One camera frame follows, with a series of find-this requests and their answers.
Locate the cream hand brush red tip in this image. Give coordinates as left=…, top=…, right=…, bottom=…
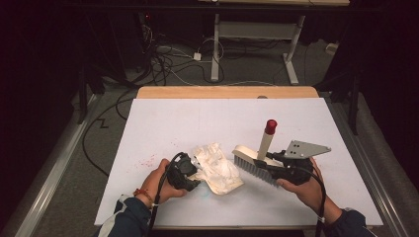
left=231, top=118, right=281, bottom=187

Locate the black metal stand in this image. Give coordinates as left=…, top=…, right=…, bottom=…
left=315, top=58, right=362, bottom=136
left=77, top=65, right=107, bottom=125

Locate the person's right hand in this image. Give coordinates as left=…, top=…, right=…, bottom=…
left=276, top=157, right=344, bottom=226

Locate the wooden table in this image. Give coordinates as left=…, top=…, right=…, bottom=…
left=129, top=86, right=375, bottom=231

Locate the person's left hand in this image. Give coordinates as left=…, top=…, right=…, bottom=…
left=140, top=158, right=189, bottom=207

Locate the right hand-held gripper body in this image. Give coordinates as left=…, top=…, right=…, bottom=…
left=277, top=140, right=332, bottom=186

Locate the white metal frame desk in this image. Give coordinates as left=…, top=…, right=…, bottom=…
left=197, top=0, right=350, bottom=85

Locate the grey metal rail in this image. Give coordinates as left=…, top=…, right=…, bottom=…
left=0, top=93, right=100, bottom=237
left=324, top=95, right=413, bottom=237

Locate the pile of white paper scraps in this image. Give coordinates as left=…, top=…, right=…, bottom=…
left=192, top=141, right=243, bottom=191

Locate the right hand-held gripper black cable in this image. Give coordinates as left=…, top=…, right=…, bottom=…
left=286, top=164, right=328, bottom=237

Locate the red bracelet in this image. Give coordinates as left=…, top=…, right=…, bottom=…
left=132, top=188, right=154, bottom=207

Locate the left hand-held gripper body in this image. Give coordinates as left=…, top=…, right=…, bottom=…
left=166, top=151, right=199, bottom=192

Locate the tangle of floor cables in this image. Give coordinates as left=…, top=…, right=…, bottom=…
left=141, top=23, right=225, bottom=87

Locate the long black floor cable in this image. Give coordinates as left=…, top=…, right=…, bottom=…
left=81, top=88, right=139, bottom=177

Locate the small white box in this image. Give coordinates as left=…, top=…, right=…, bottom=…
left=325, top=41, right=340, bottom=55

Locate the white board sheet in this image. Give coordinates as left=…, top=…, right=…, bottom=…
left=94, top=97, right=384, bottom=228

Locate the cream plastic dustpan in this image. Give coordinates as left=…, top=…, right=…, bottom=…
left=189, top=141, right=245, bottom=196

